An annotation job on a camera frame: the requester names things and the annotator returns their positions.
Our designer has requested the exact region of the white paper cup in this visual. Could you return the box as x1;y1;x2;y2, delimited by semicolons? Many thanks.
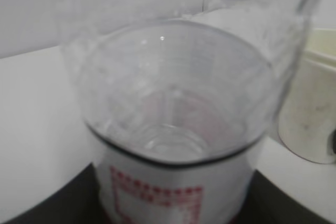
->
278;29;335;164

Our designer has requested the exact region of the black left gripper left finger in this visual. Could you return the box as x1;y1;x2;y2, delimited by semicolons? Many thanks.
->
8;165;101;224

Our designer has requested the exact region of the Nongfu Spring water bottle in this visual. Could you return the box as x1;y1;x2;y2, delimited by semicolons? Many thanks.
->
53;0;319;223

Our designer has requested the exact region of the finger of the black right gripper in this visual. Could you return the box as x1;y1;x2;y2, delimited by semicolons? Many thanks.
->
327;130;336;155

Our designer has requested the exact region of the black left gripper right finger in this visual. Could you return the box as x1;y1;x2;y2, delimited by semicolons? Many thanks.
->
241;171;335;224

